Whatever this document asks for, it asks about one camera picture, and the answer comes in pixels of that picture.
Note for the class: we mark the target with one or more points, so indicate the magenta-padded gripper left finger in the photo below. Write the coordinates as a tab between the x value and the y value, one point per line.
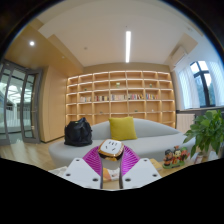
81	173

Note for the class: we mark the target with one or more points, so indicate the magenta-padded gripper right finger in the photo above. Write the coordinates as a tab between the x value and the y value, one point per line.
140	173

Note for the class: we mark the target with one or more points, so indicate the white charger with gold band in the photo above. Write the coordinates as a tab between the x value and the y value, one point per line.
111	149

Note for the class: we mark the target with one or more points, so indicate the light grey curved sofa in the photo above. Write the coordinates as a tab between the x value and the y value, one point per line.
150	140

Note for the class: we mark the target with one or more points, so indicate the colourful figurine group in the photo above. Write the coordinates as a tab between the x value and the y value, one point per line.
175	157

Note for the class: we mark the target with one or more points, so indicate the black backpack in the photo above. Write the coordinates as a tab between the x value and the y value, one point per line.
78	133

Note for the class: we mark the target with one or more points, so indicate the yellow cushion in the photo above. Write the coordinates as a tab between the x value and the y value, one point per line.
122	128

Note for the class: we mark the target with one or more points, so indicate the small white jar red label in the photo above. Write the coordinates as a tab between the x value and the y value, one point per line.
198	158

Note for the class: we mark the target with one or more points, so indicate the green potted plant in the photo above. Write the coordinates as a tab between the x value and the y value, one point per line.
206	131

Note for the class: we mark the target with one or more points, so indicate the grey framed glass door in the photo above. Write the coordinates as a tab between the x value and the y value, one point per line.
16	106

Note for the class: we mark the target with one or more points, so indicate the white sheer curtain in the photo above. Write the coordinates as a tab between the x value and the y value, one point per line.
218	83
186	88

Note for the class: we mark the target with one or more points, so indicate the dark framed window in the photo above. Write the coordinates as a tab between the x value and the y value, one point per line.
203	85

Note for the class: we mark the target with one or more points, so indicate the long ceiling light strip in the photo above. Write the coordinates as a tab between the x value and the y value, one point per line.
128	46

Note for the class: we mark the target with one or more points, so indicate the round ceiling spotlight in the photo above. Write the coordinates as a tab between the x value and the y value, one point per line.
31	43

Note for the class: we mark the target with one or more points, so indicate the wooden wall shelf unit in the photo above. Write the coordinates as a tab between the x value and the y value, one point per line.
120	90

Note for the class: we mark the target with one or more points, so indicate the white wall air conditioner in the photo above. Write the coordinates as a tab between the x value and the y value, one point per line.
179	54

